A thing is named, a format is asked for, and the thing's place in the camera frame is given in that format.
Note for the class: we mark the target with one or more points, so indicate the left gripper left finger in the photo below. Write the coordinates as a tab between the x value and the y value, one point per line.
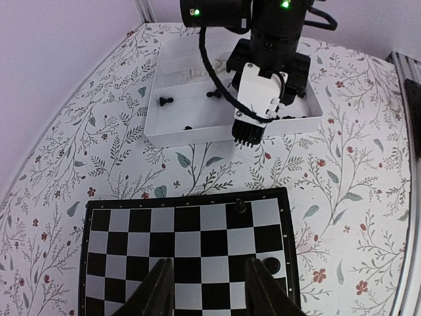
155	295

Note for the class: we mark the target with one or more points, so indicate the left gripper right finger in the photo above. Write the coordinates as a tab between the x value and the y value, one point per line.
263	294

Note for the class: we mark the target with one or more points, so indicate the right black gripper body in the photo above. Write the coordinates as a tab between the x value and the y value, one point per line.
275	29

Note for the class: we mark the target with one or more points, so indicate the black and grey chessboard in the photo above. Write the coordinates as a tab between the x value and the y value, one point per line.
206	240

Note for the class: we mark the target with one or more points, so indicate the white plastic compartment tray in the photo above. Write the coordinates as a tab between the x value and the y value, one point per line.
180	74

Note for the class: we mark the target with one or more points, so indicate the floral patterned tablecloth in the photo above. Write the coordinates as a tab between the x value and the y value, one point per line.
348	182

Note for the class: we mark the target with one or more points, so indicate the right aluminium frame post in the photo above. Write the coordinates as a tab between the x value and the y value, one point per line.
145	11

